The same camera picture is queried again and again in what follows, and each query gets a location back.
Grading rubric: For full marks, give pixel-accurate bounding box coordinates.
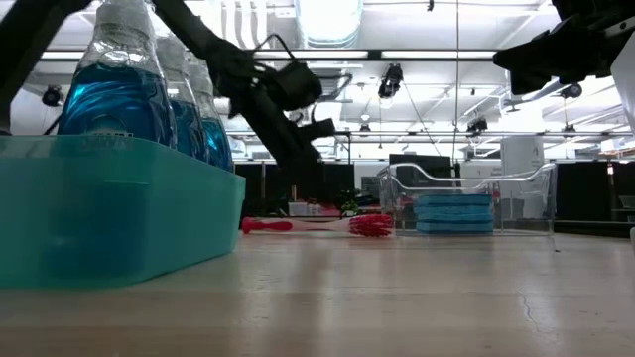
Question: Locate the blue dish soap bottle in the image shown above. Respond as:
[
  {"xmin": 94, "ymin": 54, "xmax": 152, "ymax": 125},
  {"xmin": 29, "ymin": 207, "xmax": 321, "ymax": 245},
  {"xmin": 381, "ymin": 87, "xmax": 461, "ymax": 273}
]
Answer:
[
  {"xmin": 187, "ymin": 59, "xmax": 235, "ymax": 174},
  {"xmin": 154, "ymin": 34, "xmax": 208, "ymax": 163},
  {"xmin": 57, "ymin": 0, "xmax": 179, "ymax": 150}
]

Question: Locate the red bristle dish brush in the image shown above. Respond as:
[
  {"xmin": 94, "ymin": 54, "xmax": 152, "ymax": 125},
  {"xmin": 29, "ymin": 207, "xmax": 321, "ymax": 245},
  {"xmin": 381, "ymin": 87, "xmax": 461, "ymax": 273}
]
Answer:
[{"xmin": 241, "ymin": 212, "xmax": 396, "ymax": 239}]

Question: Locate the white cabinet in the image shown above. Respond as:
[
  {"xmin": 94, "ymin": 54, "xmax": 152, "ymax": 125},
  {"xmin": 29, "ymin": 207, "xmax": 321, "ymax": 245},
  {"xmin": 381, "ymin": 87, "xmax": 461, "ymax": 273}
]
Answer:
[{"xmin": 499, "ymin": 135, "xmax": 546, "ymax": 219}]

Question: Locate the white storage box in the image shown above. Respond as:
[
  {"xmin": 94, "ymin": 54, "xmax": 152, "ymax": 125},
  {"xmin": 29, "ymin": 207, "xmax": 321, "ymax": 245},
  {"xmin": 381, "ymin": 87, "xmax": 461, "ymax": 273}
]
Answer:
[{"xmin": 289, "ymin": 200, "xmax": 324, "ymax": 217}]

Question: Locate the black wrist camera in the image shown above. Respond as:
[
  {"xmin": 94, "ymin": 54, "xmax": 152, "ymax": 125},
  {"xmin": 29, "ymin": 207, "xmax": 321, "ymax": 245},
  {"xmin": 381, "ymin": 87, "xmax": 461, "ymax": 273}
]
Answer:
[
  {"xmin": 551, "ymin": 0, "xmax": 635, "ymax": 36},
  {"xmin": 267, "ymin": 59, "xmax": 323, "ymax": 111}
]

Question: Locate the teal plastic bin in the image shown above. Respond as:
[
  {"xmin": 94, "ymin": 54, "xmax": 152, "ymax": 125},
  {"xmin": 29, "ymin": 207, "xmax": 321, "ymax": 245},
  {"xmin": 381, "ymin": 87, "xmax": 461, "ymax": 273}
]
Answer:
[{"xmin": 0, "ymin": 134, "xmax": 247, "ymax": 292}]

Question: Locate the small green leafy plant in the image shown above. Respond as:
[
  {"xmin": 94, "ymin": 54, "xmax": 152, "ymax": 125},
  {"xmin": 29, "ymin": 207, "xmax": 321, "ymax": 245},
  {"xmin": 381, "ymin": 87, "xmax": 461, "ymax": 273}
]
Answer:
[{"xmin": 339, "ymin": 189, "xmax": 371, "ymax": 215}]

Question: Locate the grey horizontal rail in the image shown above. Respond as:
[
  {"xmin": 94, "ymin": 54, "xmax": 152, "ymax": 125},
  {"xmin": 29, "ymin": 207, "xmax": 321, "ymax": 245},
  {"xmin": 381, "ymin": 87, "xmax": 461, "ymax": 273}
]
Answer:
[{"xmin": 225, "ymin": 129, "xmax": 635, "ymax": 138}]

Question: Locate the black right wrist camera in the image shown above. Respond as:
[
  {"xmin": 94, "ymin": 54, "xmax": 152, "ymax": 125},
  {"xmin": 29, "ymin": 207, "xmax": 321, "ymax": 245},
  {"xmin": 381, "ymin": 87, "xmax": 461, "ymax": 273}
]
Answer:
[{"xmin": 551, "ymin": 0, "xmax": 635, "ymax": 36}]

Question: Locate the clear plastic bin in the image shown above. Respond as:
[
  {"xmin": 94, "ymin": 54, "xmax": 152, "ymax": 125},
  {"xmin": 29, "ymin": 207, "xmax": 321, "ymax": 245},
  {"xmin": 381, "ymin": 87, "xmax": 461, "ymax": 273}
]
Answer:
[{"xmin": 376, "ymin": 162, "xmax": 558, "ymax": 237}]

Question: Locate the silver round air duct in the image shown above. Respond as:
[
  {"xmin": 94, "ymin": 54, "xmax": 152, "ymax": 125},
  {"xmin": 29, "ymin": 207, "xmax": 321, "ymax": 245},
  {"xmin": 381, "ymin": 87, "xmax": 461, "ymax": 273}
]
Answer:
[{"xmin": 295, "ymin": 0, "xmax": 365, "ymax": 50}]

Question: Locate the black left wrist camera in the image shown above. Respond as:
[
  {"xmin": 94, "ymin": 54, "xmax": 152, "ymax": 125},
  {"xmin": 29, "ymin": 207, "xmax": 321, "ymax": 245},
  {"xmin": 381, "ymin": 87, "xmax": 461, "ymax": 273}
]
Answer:
[{"xmin": 267, "ymin": 59, "xmax": 323, "ymax": 111}]

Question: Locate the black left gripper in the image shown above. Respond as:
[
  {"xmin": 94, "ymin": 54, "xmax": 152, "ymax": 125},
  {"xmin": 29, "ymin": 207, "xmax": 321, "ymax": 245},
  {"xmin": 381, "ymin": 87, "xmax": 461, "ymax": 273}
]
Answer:
[{"xmin": 228, "ymin": 81, "xmax": 338, "ymax": 214}]

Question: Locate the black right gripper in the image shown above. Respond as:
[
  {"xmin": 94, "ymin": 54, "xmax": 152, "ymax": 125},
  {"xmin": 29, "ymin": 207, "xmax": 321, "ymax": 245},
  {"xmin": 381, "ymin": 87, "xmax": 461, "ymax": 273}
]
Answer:
[{"xmin": 493, "ymin": 29, "xmax": 616, "ymax": 96}]

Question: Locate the black camera cable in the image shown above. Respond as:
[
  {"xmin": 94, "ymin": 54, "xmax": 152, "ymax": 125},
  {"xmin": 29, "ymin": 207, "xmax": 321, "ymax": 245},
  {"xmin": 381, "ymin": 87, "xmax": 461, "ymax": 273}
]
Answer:
[{"xmin": 251, "ymin": 32, "xmax": 302, "ymax": 63}]

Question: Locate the thin hanging cable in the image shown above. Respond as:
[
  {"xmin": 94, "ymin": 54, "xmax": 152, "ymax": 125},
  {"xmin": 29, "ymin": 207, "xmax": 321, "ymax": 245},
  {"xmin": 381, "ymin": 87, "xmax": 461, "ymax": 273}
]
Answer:
[{"xmin": 452, "ymin": 0, "xmax": 461, "ymax": 165}]

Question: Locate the black monitor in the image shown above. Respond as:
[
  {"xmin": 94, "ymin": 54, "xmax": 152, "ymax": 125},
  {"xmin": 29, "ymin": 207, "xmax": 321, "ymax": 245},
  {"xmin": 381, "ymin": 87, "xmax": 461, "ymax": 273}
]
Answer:
[{"xmin": 388, "ymin": 153, "xmax": 460, "ymax": 180}]

